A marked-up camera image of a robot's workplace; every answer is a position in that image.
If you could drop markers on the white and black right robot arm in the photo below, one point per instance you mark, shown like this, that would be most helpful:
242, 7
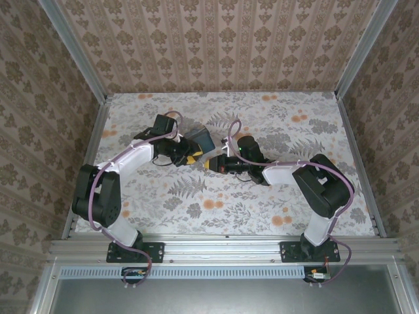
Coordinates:
281, 173

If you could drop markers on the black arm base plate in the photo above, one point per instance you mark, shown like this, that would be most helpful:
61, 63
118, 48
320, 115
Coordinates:
289, 252
154, 252

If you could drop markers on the aluminium side rail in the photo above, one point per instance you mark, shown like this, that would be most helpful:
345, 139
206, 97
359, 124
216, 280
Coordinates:
91, 157
360, 163

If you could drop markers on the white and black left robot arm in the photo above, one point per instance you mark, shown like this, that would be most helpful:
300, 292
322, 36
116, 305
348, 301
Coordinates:
137, 155

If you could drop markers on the floral patterned table cover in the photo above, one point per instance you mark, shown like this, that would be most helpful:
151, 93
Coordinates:
229, 202

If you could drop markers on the aluminium front frame rail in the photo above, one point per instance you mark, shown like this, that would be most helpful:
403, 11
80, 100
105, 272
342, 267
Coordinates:
222, 248

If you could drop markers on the small connector circuit board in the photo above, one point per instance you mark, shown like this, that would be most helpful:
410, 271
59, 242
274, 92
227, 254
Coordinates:
134, 272
319, 275

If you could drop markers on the grey metal sheet panel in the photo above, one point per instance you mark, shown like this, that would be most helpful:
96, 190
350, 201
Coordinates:
229, 297

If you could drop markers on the aluminium frame post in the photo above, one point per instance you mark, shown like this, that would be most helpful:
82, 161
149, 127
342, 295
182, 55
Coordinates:
360, 49
75, 52

